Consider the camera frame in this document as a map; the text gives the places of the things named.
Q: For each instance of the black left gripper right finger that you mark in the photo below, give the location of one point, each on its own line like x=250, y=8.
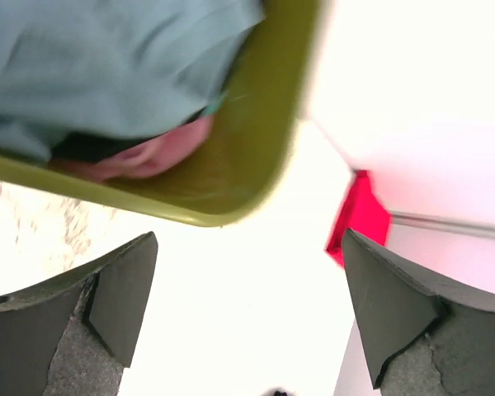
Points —
x=422, y=333

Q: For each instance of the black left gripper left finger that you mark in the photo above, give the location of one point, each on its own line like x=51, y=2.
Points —
x=75, y=333

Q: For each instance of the folded red t shirt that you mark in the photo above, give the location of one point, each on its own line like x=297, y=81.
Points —
x=361, y=211

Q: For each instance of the pink garment in bin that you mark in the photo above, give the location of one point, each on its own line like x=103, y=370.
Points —
x=147, y=159

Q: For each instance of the olive green plastic bin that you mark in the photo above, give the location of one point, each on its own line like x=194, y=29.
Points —
x=234, y=170

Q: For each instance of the light blue t shirt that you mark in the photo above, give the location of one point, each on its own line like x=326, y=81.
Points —
x=113, y=69

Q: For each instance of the right aluminium corner post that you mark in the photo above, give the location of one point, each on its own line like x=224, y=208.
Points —
x=479, y=230

